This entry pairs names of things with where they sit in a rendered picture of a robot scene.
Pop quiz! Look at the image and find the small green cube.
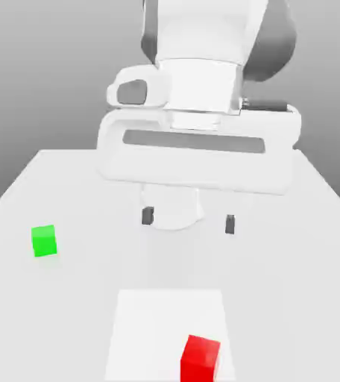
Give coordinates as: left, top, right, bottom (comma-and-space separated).
31, 224, 58, 258

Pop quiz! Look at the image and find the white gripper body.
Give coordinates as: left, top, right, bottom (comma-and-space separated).
95, 104, 303, 197

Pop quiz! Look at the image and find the small red cube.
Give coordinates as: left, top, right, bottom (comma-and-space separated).
180, 334, 221, 382

